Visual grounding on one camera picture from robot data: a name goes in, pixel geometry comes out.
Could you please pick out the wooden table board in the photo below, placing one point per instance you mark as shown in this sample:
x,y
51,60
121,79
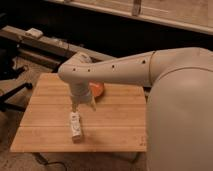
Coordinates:
x,y
117,124

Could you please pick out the long metal rail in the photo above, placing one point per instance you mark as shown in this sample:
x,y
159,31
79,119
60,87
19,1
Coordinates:
x,y
50,45

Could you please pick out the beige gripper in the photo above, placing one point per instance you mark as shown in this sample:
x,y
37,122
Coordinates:
x,y
81,93

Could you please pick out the black chair base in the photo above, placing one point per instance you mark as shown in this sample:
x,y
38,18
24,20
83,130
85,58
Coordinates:
x,y
4,106

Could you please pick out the white box on rail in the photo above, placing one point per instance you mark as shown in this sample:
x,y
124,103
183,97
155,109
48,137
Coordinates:
x,y
34,33

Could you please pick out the orange ceramic bowl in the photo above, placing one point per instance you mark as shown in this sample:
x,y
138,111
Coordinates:
x,y
97,89

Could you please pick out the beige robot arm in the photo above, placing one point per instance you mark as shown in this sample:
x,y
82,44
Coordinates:
x,y
179,121

